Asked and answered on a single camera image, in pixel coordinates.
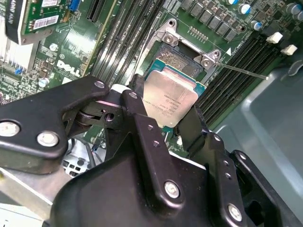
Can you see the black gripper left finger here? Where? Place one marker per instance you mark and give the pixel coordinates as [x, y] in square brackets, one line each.
[35, 123]

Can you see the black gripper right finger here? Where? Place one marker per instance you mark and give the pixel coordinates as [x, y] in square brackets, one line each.
[225, 184]

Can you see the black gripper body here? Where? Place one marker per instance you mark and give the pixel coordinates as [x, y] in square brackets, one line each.
[106, 201]

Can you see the silver CPU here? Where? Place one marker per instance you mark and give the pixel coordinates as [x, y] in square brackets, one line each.
[170, 97]

